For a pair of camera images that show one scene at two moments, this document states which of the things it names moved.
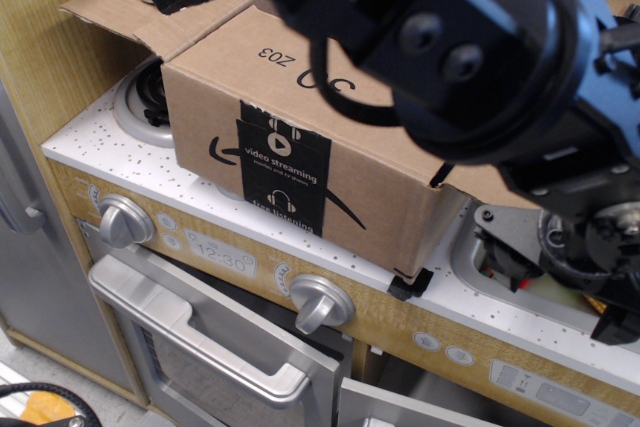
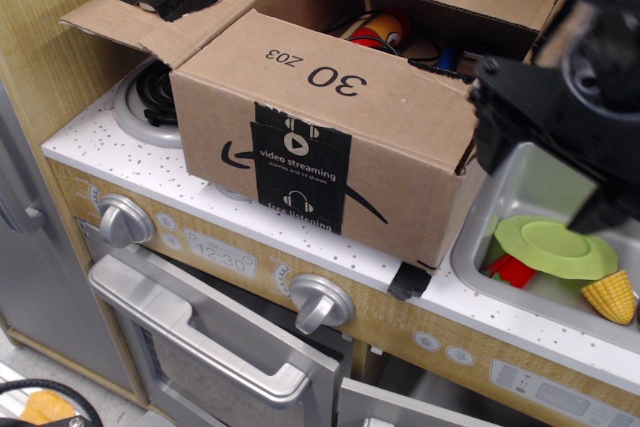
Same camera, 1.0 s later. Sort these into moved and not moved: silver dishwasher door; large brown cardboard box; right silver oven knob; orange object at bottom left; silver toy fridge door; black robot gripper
Moved: large brown cardboard box; black robot gripper
Not moved: right silver oven knob; silver dishwasher door; orange object at bottom left; silver toy fridge door
